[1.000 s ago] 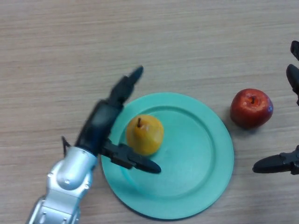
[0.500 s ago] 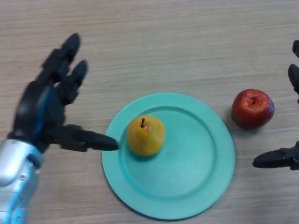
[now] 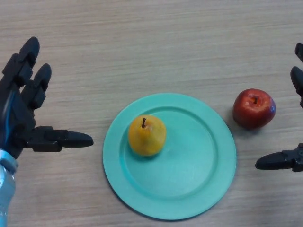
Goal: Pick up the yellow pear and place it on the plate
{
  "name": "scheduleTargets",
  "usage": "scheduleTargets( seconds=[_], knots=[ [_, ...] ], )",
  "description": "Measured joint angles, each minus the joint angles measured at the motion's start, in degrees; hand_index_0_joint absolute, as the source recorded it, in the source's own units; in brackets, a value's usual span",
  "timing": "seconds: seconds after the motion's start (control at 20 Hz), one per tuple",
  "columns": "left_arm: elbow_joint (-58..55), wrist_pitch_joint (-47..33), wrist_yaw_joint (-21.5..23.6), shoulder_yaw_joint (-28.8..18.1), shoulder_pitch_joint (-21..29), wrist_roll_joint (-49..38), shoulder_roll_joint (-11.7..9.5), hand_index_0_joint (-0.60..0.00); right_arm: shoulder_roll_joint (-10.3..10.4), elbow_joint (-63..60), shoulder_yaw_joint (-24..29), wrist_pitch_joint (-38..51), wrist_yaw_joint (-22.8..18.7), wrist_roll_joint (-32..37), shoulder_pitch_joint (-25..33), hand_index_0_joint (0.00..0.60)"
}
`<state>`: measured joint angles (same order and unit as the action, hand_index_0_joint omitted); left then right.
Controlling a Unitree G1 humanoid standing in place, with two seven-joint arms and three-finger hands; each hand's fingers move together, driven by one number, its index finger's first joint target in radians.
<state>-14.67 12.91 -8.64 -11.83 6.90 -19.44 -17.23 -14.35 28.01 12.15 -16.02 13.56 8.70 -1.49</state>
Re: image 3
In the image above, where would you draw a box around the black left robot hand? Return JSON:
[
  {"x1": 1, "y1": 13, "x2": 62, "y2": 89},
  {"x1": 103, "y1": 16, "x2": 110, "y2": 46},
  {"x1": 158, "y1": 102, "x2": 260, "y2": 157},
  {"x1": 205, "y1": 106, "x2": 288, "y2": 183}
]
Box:
[{"x1": 0, "y1": 36, "x2": 94, "y2": 159}]

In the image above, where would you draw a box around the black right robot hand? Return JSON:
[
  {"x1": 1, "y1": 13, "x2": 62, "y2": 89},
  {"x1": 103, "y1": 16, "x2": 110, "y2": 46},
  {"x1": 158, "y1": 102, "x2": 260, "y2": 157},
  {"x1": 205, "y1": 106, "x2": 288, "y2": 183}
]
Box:
[{"x1": 255, "y1": 42, "x2": 303, "y2": 173}]

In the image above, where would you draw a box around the yellow pear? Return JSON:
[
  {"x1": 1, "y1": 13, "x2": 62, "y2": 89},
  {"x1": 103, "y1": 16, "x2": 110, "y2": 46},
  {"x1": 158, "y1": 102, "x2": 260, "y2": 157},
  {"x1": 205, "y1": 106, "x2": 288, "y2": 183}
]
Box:
[{"x1": 128, "y1": 115, "x2": 167, "y2": 157}]

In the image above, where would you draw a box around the green round plate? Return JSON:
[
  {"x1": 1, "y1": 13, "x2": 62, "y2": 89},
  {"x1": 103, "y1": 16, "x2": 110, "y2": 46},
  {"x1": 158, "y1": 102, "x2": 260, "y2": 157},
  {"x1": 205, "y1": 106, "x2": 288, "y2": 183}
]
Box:
[{"x1": 102, "y1": 93, "x2": 237, "y2": 222}]

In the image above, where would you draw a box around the red apple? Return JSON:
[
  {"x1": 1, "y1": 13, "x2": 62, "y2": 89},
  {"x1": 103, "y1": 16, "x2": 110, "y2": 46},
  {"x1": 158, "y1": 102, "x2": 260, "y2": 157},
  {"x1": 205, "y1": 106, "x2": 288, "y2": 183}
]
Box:
[{"x1": 232, "y1": 88, "x2": 276, "y2": 130}]

